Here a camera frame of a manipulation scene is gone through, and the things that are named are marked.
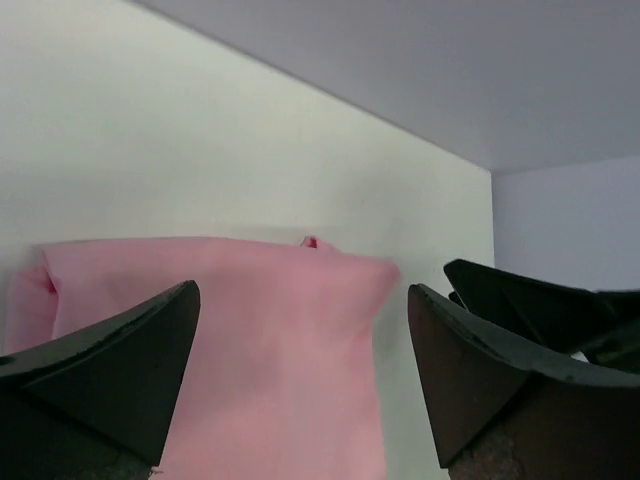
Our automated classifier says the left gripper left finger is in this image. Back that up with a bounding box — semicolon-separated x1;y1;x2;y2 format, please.
1;281;200;479

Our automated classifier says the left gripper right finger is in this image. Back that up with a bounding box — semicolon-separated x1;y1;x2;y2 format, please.
408;284;639;479

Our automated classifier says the pink t shirt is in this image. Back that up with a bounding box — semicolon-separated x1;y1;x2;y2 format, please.
5;237;399;479

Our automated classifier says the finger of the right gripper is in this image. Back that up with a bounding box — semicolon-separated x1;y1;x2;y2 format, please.
444;259;639;365

